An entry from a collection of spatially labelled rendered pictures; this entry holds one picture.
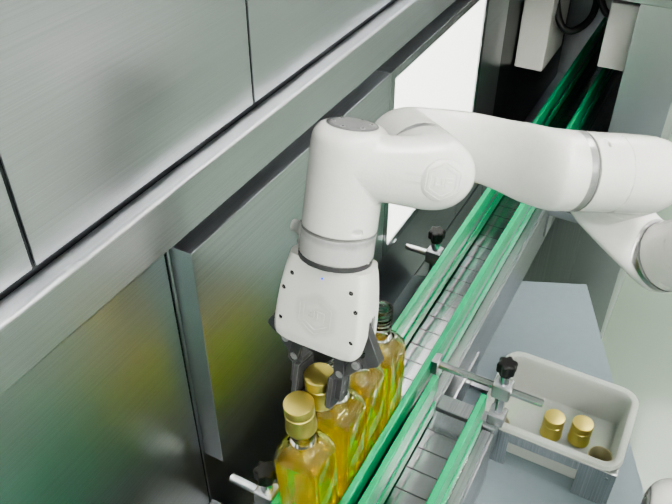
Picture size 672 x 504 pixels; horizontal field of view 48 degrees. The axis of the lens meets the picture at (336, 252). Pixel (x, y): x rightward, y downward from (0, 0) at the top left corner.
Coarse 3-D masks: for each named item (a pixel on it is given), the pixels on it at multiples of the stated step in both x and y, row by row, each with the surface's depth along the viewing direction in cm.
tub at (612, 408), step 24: (528, 360) 129; (528, 384) 131; (552, 384) 129; (576, 384) 126; (600, 384) 124; (528, 408) 129; (552, 408) 129; (576, 408) 129; (600, 408) 126; (624, 408) 123; (528, 432) 116; (600, 432) 125; (624, 432) 116; (576, 456) 113; (624, 456) 113
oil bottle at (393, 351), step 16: (400, 336) 98; (384, 352) 96; (400, 352) 98; (384, 368) 96; (400, 368) 101; (384, 384) 98; (400, 384) 103; (384, 400) 100; (400, 400) 106; (384, 416) 102
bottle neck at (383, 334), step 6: (384, 306) 95; (390, 306) 94; (378, 312) 96; (384, 312) 96; (390, 312) 94; (378, 318) 94; (384, 318) 94; (390, 318) 94; (378, 324) 94; (384, 324) 94; (390, 324) 95; (378, 330) 95; (384, 330) 95; (390, 330) 96; (378, 336) 96; (384, 336) 96; (390, 336) 97; (378, 342) 96; (384, 342) 96
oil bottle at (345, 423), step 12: (360, 396) 91; (336, 408) 88; (348, 408) 88; (360, 408) 90; (324, 420) 89; (336, 420) 88; (348, 420) 88; (360, 420) 92; (336, 432) 89; (348, 432) 89; (360, 432) 93; (336, 444) 90; (348, 444) 90; (360, 444) 95; (336, 456) 92; (348, 456) 92; (360, 456) 97; (348, 468) 93; (348, 480) 95
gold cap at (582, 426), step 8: (576, 416) 122; (584, 416) 122; (576, 424) 121; (584, 424) 121; (592, 424) 121; (568, 432) 124; (576, 432) 121; (584, 432) 120; (568, 440) 123; (576, 440) 122; (584, 440) 121
